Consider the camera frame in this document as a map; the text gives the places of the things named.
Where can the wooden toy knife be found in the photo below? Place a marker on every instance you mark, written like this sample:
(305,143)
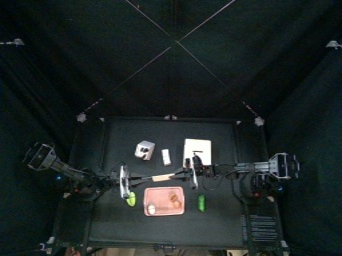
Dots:
(163,177)

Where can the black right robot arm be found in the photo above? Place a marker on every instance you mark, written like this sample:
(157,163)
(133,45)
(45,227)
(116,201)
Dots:
(253,166)

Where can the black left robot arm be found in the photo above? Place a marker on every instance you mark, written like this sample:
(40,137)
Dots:
(66,168)

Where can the white toy egg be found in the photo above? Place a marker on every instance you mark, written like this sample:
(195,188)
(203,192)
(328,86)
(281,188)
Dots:
(151,209)

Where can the lime green toy vegetable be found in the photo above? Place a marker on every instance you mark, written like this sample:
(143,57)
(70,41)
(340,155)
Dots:
(130,201)

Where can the white box with red base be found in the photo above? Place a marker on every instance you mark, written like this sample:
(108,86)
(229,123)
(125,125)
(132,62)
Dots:
(197,146)

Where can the dark green toy vegetable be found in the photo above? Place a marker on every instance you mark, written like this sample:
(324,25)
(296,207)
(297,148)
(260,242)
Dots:
(201,202)

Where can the small white block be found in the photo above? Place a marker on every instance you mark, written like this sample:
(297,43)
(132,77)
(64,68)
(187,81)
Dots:
(165,157)

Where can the brown toy food piece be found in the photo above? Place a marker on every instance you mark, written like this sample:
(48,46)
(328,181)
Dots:
(175,200)

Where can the grey box with holes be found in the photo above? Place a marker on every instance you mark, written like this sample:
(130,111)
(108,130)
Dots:
(144,150)

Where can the pink cutting board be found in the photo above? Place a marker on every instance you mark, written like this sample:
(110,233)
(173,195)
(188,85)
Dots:
(161,213)

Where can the white printed label sticker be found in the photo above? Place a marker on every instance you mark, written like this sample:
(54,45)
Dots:
(261,228)

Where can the silver frame middle bracket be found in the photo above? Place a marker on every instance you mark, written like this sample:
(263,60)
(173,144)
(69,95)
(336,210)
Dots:
(169,117)

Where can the silver frame corner bracket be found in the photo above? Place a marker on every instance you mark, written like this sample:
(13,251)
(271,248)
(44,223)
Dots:
(16,42)
(259,121)
(80,117)
(332,44)

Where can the silver table edge bracket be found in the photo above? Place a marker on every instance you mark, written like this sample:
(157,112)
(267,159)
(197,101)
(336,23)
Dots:
(284,244)
(49,240)

